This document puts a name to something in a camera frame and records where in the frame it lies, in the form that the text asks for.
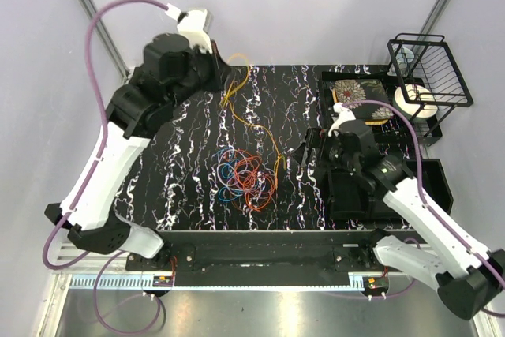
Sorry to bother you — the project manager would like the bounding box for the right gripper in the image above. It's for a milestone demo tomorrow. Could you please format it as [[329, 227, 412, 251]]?
[[290, 127, 359, 174]]

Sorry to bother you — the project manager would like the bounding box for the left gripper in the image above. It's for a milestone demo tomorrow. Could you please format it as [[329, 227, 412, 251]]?
[[170, 39, 234, 109]]

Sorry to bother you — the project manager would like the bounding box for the yellow cable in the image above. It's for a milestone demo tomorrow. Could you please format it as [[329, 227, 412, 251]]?
[[220, 52, 288, 174]]

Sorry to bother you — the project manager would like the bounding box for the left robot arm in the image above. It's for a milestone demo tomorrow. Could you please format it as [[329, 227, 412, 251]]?
[[44, 32, 231, 271]]

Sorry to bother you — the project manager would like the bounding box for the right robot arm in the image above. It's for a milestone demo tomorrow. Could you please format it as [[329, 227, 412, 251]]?
[[293, 120, 504, 320]]

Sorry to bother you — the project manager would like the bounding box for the black bin left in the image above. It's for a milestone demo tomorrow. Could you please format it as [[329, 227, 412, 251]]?
[[323, 170, 370, 221]]

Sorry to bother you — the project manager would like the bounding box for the black bin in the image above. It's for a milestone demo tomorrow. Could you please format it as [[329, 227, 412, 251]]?
[[421, 158, 454, 215], [323, 170, 370, 221]]

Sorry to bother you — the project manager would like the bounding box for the black marble pattern mat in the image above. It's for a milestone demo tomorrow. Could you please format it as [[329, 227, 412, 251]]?
[[110, 63, 419, 232]]

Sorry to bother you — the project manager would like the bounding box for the floral black cushion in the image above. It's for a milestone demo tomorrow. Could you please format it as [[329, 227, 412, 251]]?
[[332, 79, 394, 126]]

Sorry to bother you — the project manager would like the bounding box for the black tray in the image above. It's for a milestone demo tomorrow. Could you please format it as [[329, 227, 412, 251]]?
[[320, 72, 417, 144]]

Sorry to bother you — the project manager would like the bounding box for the white plate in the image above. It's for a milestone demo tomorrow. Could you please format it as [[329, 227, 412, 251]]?
[[393, 84, 438, 122]]

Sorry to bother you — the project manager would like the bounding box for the black bin right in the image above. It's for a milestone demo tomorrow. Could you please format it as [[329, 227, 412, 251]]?
[[421, 158, 454, 215]]

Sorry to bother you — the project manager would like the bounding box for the white cup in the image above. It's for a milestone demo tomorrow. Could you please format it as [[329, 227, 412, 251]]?
[[396, 47, 415, 76]]

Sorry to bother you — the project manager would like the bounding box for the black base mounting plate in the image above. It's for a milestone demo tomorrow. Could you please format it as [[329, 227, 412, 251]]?
[[125, 228, 419, 273]]

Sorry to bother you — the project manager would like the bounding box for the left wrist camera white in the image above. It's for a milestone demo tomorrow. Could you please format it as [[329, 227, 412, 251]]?
[[165, 3, 213, 53]]

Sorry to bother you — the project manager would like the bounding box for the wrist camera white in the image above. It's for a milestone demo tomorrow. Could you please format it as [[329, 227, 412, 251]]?
[[165, 3, 213, 53], [327, 103, 356, 137]]

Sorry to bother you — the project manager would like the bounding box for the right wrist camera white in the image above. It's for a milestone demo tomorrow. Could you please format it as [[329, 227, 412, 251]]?
[[327, 103, 356, 137]]

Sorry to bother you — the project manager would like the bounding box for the white cable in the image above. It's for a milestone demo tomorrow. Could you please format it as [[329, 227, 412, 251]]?
[[212, 155, 238, 192]]

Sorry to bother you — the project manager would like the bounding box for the blue cable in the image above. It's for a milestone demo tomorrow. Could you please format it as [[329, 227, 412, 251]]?
[[215, 161, 248, 203]]

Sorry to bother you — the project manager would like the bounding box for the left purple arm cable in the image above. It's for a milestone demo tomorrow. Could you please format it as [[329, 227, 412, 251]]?
[[42, 0, 170, 333]]

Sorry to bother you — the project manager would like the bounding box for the black wire dish rack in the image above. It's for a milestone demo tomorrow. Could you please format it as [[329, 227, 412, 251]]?
[[387, 33, 473, 146]]

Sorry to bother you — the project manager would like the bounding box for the left aluminium frame post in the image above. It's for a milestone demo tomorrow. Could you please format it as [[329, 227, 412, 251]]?
[[54, 0, 133, 81]]

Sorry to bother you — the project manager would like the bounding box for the aluminium rail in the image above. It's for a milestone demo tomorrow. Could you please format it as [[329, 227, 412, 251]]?
[[50, 244, 482, 293]]

